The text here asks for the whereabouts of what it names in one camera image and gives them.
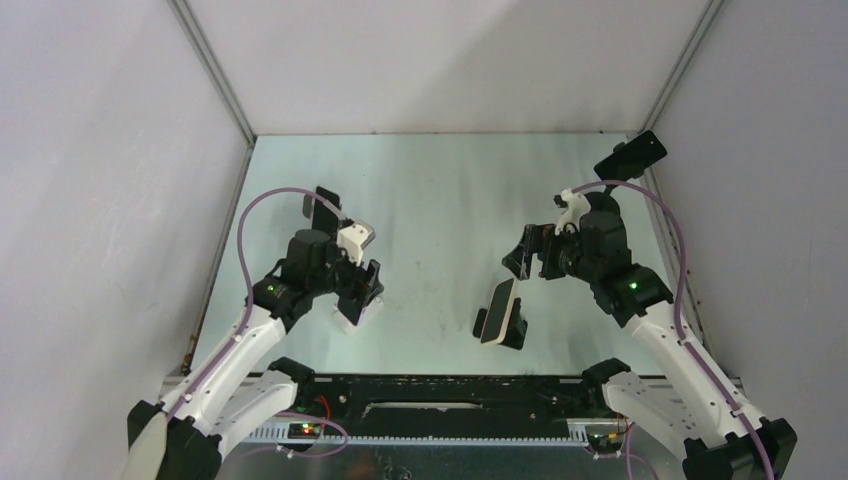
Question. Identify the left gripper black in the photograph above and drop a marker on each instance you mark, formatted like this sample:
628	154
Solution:
361	294

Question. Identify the white folding phone stand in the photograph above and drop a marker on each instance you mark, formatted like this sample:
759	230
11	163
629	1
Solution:
372	310

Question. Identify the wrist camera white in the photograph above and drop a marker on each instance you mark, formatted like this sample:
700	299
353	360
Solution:
574	206
353	239

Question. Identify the grey slotted cable duct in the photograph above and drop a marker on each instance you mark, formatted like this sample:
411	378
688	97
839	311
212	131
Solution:
283	433

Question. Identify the black phone on round stand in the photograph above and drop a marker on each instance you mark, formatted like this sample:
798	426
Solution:
629	160

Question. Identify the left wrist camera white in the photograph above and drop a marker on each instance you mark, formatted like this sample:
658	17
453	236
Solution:
353	239

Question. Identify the left circuit board with LEDs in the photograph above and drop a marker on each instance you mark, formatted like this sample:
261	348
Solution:
300	431

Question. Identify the black round base phone stand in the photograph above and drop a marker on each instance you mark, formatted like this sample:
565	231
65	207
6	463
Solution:
602	200

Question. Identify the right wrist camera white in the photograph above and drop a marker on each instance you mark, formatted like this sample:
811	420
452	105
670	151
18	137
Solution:
574	206

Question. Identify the circuit board with leds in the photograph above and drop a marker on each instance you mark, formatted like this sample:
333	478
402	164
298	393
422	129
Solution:
605	444
300	431

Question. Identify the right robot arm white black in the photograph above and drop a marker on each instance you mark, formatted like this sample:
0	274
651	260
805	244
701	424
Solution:
709	424

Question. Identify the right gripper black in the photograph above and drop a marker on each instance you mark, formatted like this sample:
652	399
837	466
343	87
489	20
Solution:
542	241

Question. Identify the phone with white case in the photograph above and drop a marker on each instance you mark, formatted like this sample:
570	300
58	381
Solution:
325	211

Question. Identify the phone with cream case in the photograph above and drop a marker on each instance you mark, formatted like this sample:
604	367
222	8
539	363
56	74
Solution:
499	312

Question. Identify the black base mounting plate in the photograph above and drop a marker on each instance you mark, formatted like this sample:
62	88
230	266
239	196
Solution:
465	407

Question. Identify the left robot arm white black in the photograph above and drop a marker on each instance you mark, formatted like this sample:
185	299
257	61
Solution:
190	432

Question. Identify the right circuit board with LEDs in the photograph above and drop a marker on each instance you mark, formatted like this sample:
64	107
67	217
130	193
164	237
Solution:
605	444

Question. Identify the black folding phone stand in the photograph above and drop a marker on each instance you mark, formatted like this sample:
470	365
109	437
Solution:
516	330

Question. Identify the grey stand wooden round base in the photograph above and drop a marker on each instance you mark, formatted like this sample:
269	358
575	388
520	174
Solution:
308	206

